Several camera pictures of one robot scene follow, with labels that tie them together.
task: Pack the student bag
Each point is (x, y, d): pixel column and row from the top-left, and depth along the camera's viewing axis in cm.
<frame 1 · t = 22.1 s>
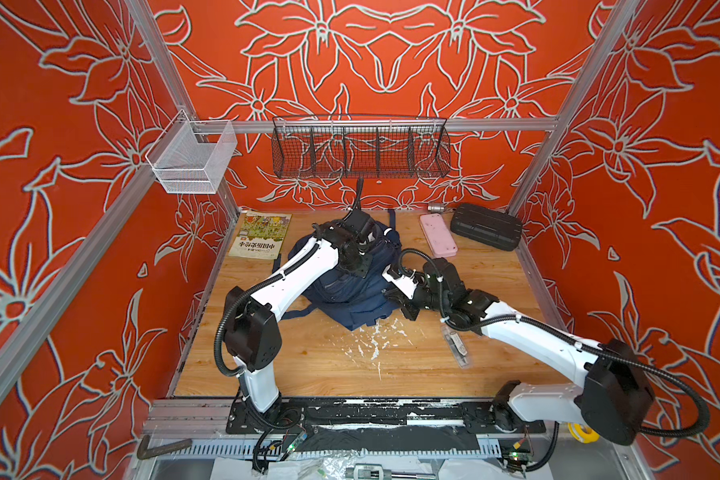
left hand: (360, 264, 83), fingers closed
right hand: (383, 293, 78), fingers closed
navy blue student backpack: (348, 301, 82), point 13 cm above the table
colourful illustrated history book: (261, 235, 113), on the table
pink pencil case: (438, 235, 113), on the table
black hard case: (485, 226, 109), point 6 cm above the table
clear plastic pen box: (458, 347, 85), point 2 cm above the table

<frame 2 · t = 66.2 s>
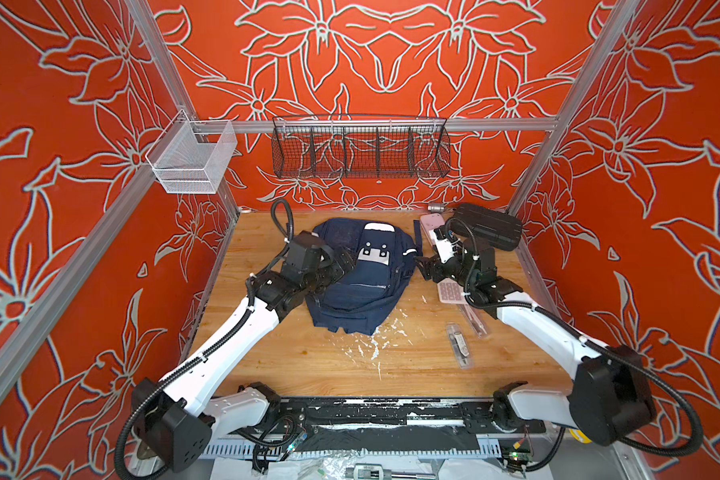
left hand: (350, 259, 73), fingers open
right hand: (421, 250, 82), fingers open
navy blue student backpack: (361, 300, 90), point 6 cm above the table
pink calculator: (441, 291, 95), point 3 cm above the table
clear pen box: (477, 321, 90), point 2 cm above the table
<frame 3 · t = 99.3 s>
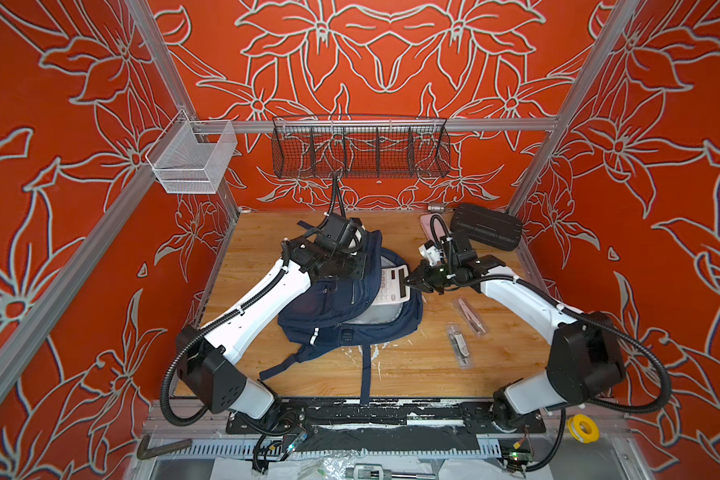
left hand: (366, 262, 75), fingers closed
right hand: (400, 280, 81), fingers closed
navy blue student backpack: (343, 313, 82), point 11 cm above the table
pink calculator: (392, 289, 83), point 14 cm above the table
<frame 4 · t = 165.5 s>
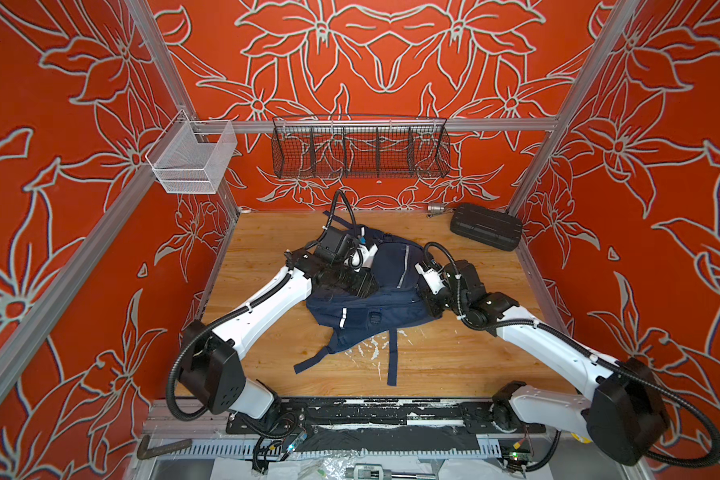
left hand: (371, 280, 78), fingers open
right hand: (416, 289, 82), fingers closed
navy blue student backpack: (401, 300, 83), point 12 cm above the table
